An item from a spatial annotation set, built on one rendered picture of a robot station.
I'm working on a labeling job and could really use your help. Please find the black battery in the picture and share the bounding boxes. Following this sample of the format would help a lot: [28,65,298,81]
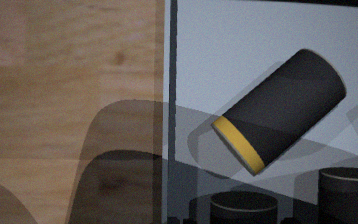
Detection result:
[210,48,347,177]
[210,191,278,224]
[318,167,358,224]

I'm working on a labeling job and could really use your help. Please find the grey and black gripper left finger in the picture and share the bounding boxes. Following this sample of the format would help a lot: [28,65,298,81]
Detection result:
[183,219,197,224]

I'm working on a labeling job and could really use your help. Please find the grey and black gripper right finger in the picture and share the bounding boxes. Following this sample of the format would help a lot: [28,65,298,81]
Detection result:
[280,217,302,224]

